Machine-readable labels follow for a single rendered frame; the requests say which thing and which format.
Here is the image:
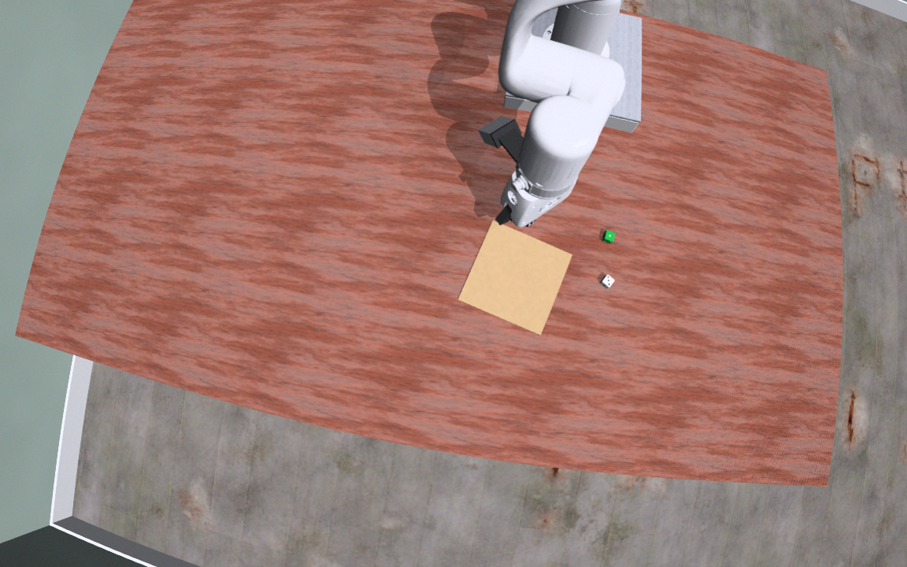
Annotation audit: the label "tan square mat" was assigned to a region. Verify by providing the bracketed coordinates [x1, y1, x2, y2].
[458, 220, 572, 335]

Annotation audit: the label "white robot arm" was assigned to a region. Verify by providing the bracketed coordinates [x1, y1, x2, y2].
[478, 0, 625, 198]

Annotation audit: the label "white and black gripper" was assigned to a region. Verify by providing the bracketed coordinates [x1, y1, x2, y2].
[495, 171, 578, 228]

